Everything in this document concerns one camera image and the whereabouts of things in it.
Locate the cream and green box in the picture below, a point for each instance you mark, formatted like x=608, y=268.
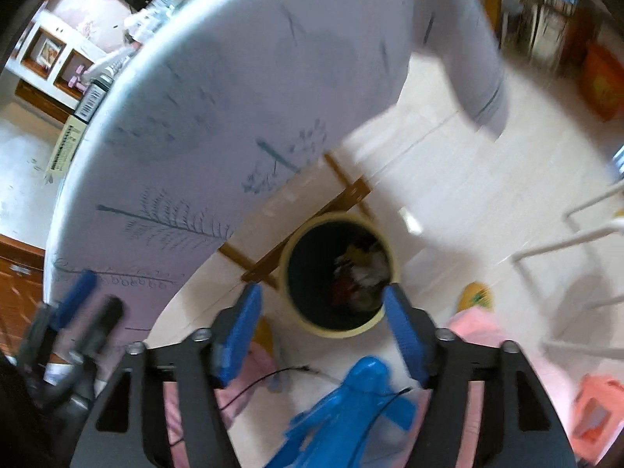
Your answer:
x=73, y=131

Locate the person's leg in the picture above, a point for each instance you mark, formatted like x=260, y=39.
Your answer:
x=480, y=326
x=253, y=365

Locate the wooden table frame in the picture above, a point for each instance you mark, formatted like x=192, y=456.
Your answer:
x=351, y=195

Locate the tree print tablecloth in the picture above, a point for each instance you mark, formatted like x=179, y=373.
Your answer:
x=243, y=83

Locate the person's left yellow slipper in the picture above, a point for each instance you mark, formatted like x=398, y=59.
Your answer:
x=265, y=331

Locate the person's right leg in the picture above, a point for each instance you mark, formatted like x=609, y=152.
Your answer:
x=480, y=326

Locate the person's yellow slipper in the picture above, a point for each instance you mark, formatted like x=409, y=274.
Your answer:
x=265, y=331
x=475, y=297

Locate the white metal rack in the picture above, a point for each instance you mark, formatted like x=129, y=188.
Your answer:
x=585, y=235

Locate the person's left leg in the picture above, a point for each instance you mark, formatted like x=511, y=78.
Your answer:
x=253, y=365

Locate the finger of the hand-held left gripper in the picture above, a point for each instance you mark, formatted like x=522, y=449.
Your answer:
x=73, y=297
x=105, y=317

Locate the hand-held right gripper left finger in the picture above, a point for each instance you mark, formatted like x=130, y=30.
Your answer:
x=239, y=336

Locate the blue plastic stool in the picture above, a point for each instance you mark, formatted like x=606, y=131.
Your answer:
x=351, y=409

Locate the brown wooden door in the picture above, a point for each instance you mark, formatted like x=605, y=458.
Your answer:
x=19, y=292

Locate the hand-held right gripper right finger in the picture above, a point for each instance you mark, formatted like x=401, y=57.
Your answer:
x=407, y=336

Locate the person's right yellow slipper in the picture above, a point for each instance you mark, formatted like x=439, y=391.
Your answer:
x=475, y=297

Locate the round cream trash bin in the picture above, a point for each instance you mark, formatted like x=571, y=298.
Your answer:
x=302, y=273

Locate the framed picture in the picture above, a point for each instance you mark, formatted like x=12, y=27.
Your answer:
x=51, y=52

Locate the pink dumbbells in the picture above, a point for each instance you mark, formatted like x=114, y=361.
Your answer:
x=78, y=83

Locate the red plastic bucket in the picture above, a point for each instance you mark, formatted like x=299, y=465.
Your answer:
x=604, y=83

